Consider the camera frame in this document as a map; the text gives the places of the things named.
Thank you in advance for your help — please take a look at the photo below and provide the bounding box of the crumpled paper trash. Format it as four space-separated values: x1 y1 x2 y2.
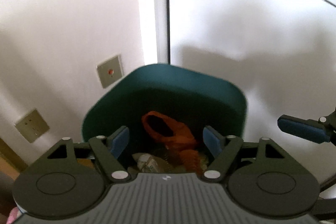
132 153 174 173

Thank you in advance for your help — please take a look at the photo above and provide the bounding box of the dark teal trash bin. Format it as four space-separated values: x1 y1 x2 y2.
81 64 247 178

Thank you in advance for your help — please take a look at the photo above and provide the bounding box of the red plastic bag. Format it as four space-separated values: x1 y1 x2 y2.
141 111 204 176

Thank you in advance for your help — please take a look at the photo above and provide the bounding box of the pink cloth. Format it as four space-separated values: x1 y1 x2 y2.
6 207 22 224

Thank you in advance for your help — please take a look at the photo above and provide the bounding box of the grey wall power socket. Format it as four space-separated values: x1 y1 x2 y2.
15 109 50 143

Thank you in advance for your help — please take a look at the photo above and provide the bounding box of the grey wall switch red dot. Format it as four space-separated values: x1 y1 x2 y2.
96 55 123 89

